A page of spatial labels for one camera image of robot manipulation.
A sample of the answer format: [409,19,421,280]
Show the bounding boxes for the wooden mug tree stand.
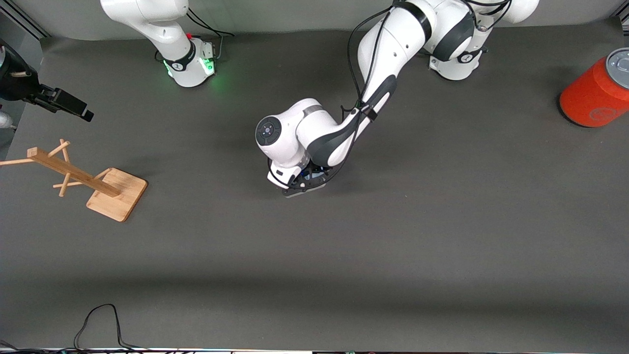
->
[0,139,148,223]

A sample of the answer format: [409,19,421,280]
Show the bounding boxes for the orange can with grey lid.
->
[559,47,629,129]

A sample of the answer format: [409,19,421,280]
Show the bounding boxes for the aluminium frame rail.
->
[0,0,51,40]

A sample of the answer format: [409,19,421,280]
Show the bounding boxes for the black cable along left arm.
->
[267,7,395,192]

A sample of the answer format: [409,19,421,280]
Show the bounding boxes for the black right arm base cables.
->
[186,7,236,60]

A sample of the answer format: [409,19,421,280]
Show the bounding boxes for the black looped cable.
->
[73,303,149,353]

